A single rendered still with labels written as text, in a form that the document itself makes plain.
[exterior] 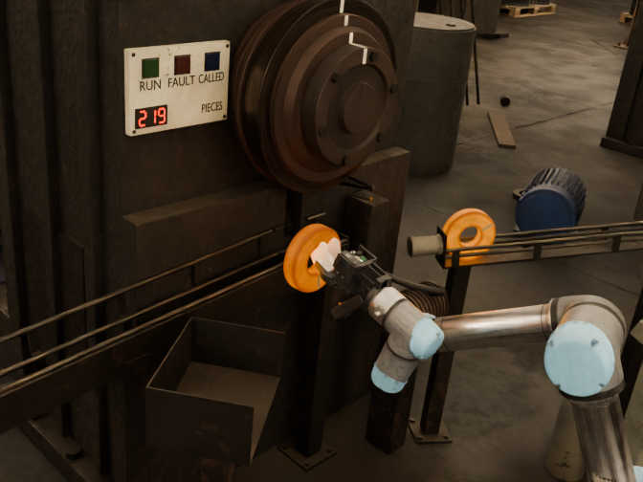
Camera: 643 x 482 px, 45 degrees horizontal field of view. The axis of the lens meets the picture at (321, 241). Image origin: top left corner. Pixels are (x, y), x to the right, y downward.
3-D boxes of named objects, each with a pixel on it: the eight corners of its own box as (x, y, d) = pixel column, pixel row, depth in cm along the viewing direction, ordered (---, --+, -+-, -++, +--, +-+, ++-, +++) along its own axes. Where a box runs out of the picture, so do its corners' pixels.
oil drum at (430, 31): (341, 155, 495) (357, 10, 457) (400, 140, 535) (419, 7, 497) (413, 184, 459) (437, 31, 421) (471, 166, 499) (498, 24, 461)
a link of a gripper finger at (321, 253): (316, 228, 169) (344, 252, 165) (309, 249, 173) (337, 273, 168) (305, 231, 167) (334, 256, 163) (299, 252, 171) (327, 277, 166)
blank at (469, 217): (454, 265, 228) (457, 271, 225) (432, 226, 221) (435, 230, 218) (499, 238, 227) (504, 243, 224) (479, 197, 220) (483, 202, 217)
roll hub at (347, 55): (296, 170, 179) (306, 48, 167) (375, 150, 198) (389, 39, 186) (313, 178, 175) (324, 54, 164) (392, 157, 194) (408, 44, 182)
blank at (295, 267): (280, 237, 165) (292, 243, 163) (330, 212, 175) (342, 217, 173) (283, 298, 173) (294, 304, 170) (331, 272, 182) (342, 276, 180)
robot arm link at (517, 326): (626, 274, 150) (405, 305, 177) (616, 297, 141) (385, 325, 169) (640, 329, 152) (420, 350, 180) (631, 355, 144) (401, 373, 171)
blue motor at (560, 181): (505, 245, 391) (519, 181, 377) (527, 209, 439) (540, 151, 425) (566, 261, 381) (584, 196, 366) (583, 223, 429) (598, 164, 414)
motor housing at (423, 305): (354, 441, 244) (375, 292, 222) (398, 413, 259) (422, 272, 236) (386, 463, 236) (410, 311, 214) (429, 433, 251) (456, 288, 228)
